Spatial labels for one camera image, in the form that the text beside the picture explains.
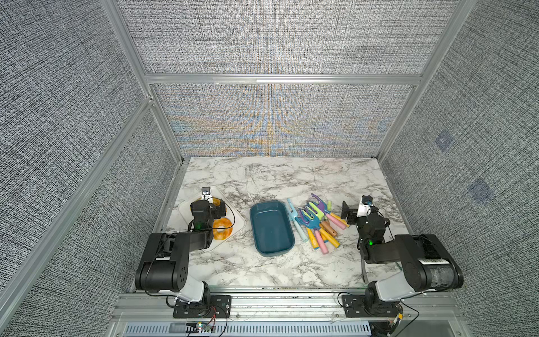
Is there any purple rake pink handle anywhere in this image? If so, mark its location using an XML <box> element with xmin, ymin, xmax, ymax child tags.
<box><xmin>310</xmin><ymin>194</ymin><xmax>348</xmax><ymax>230</ymax></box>
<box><xmin>314</xmin><ymin>230</ymin><xmax>328</xmax><ymax>255</ymax></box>

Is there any green rake brown handle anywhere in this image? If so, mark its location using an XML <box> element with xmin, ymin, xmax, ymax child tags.
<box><xmin>307</xmin><ymin>202</ymin><xmax>338</xmax><ymax>237</ymax></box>

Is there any blue fork yellow handle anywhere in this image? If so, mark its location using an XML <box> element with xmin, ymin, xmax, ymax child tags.
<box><xmin>319</xmin><ymin>229</ymin><xmax>341</xmax><ymax>248</ymax></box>

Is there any blue rake yellow handle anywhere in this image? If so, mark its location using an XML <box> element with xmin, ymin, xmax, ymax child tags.
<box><xmin>296</xmin><ymin>207</ymin><xmax>319</xmax><ymax>250</ymax></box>

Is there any light blue rake white handle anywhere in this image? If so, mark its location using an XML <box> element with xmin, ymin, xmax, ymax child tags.
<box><xmin>286</xmin><ymin>198</ymin><xmax>309</xmax><ymax>242</ymax></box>

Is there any teal plastic storage box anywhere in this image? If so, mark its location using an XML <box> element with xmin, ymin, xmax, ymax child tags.
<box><xmin>250</xmin><ymin>200</ymin><xmax>296</xmax><ymax>258</ymax></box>

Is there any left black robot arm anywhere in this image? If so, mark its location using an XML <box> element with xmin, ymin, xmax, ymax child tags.
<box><xmin>135</xmin><ymin>199</ymin><xmax>220</xmax><ymax>306</ymax></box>

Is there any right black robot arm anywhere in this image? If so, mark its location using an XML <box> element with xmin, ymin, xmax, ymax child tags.
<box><xmin>341</xmin><ymin>195</ymin><xmax>464</xmax><ymax>303</ymax></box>

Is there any white rectangular tray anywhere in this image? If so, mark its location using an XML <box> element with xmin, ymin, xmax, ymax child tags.
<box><xmin>177</xmin><ymin>185</ymin><xmax>246</xmax><ymax>252</ymax></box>

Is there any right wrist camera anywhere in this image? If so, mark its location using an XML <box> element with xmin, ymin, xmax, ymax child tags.
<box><xmin>357</xmin><ymin>195</ymin><xmax>373</xmax><ymax>217</ymax></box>

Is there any glazed ring donut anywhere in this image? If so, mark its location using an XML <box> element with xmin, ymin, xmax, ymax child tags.
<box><xmin>213</xmin><ymin>218</ymin><xmax>234</xmax><ymax>241</ymax></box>

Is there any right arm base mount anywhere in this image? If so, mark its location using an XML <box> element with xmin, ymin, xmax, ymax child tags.
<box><xmin>340</xmin><ymin>293</ymin><xmax>403</xmax><ymax>320</ymax></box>

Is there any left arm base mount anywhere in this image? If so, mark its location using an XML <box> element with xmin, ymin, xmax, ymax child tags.
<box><xmin>173</xmin><ymin>295</ymin><xmax>232</xmax><ymax>319</ymax></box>

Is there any aluminium front rail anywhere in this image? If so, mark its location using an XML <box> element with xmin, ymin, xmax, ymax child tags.
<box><xmin>110</xmin><ymin>288</ymin><xmax>465</xmax><ymax>323</ymax></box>

